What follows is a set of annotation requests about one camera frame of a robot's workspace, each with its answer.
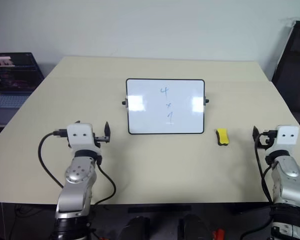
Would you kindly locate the yellow and black eraser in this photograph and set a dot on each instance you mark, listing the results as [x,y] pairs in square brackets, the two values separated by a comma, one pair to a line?
[223,136]

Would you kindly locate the small red object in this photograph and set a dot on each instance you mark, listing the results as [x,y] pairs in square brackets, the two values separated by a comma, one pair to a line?
[218,235]

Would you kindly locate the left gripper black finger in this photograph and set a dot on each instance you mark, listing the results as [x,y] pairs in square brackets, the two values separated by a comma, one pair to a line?
[107,132]
[77,122]

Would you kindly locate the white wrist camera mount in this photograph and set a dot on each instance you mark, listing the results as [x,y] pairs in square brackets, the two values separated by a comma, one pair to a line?
[80,136]
[287,136]

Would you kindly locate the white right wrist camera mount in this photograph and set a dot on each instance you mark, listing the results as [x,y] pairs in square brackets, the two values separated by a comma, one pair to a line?
[287,136]

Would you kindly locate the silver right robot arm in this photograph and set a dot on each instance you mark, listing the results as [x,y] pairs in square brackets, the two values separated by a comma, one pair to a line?
[288,180]

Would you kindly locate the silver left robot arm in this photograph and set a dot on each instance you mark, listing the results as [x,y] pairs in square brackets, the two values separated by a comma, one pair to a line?
[76,175]

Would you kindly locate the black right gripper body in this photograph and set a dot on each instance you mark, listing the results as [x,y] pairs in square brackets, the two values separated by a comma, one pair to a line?
[268,140]

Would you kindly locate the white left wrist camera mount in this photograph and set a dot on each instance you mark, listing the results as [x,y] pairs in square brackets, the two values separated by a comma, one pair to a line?
[80,136]

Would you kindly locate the black-framed tabletop whiteboard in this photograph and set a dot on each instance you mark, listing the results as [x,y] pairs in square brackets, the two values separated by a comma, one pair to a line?
[150,117]

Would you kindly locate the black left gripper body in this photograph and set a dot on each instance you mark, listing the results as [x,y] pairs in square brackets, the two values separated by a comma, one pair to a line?
[100,140]

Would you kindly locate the open laptop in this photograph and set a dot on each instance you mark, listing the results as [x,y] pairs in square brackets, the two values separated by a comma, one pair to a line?
[13,75]

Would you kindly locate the dark rounded shape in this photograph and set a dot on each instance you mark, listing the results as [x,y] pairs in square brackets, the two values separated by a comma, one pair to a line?
[136,228]

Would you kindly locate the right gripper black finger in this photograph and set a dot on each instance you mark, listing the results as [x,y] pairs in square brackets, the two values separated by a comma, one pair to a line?
[256,134]

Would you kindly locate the black office chair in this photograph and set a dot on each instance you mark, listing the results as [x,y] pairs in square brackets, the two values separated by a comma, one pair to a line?
[296,65]

